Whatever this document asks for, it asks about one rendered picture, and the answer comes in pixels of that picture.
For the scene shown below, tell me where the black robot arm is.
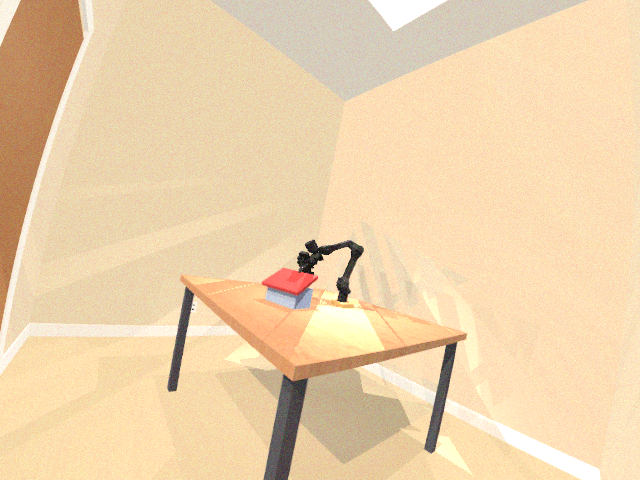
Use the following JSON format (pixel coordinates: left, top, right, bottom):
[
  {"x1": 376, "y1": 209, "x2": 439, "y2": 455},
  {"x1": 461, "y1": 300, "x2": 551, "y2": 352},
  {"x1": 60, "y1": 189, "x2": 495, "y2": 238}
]
[{"x1": 305, "y1": 239, "x2": 364, "y2": 303}]

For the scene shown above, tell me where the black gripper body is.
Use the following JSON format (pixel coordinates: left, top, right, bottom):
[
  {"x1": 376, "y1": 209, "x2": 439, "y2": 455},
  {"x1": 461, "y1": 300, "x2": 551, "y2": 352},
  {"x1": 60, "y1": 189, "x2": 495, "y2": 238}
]
[{"x1": 299, "y1": 251, "x2": 318, "y2": 275}]

